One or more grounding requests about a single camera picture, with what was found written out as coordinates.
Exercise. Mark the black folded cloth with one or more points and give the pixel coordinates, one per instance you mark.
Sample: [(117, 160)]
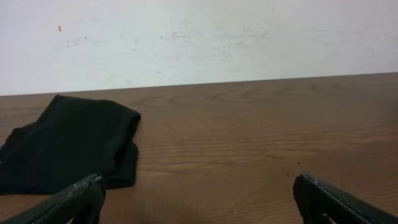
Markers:
[(72, 139)]

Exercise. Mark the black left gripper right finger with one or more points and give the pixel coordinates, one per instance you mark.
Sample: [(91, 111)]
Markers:
[(319, 202)]

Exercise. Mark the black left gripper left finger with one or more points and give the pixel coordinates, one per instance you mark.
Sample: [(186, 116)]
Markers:
[(80, 203)]

